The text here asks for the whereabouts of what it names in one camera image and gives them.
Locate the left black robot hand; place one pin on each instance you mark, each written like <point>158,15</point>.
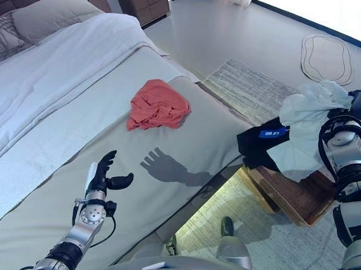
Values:
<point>96,178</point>

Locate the white garment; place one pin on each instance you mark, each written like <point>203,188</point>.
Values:
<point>306,116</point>

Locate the red garment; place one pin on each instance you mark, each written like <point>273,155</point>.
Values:
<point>157,106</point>

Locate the black garment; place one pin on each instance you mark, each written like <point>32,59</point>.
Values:
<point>254,149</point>

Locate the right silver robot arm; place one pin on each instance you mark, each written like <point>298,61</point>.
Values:
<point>348,156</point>

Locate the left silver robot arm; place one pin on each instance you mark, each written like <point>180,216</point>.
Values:
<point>82,231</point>

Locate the bed with grey bedspread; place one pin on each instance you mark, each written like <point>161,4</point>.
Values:
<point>79,164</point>

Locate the brown woven basket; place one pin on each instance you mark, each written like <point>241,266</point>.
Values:
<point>292,195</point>

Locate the small oval beige mat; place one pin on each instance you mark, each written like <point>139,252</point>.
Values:
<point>326,59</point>

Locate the left silver robot leg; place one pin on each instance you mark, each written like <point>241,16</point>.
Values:
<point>172,247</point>

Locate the silver robot leg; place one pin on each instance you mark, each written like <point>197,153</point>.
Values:
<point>172,247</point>
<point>232,253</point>

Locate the bright glass window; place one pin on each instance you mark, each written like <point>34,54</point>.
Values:
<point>328,3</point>

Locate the grey area rug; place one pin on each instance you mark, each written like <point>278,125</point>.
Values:
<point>250,89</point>

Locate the white table cloth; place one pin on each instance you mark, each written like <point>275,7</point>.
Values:
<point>59,71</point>

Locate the grey robot torso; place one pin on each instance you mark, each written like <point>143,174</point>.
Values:
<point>175,269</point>

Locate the right silver robot leg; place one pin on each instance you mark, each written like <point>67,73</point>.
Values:
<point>232,253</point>

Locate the large grey pillow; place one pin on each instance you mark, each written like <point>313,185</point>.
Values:
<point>53,20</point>

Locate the grey macrame cushion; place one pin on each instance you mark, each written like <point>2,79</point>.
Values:
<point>0,38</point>

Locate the brown tufted headboard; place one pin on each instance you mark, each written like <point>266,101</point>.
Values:
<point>99,1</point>

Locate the brown wooden nightstand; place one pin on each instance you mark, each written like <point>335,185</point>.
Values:
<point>145,6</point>

